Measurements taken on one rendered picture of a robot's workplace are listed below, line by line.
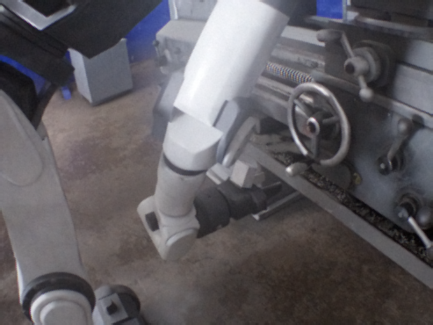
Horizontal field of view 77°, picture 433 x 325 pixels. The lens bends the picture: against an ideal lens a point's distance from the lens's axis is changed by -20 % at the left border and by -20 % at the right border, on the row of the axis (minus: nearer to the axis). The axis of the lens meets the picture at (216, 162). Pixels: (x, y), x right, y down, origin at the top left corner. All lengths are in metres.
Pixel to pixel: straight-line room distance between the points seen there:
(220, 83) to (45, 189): 0.26
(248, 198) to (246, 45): 0.37
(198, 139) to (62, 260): 0.30
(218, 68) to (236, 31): 0.05
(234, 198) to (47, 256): 0.37
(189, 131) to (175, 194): 0.11
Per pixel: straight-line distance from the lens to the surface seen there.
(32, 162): 0.42
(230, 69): 0.38
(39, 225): 0.51
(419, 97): 0.67
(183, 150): 0.44
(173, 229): 0.56
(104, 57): 3.14
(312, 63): 1.05
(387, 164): 0.70
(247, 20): 0.37
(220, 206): 0.64
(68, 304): 0.57
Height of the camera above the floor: 1.03
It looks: 32 degrees down
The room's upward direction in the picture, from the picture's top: 6 degrees counter-clockwise
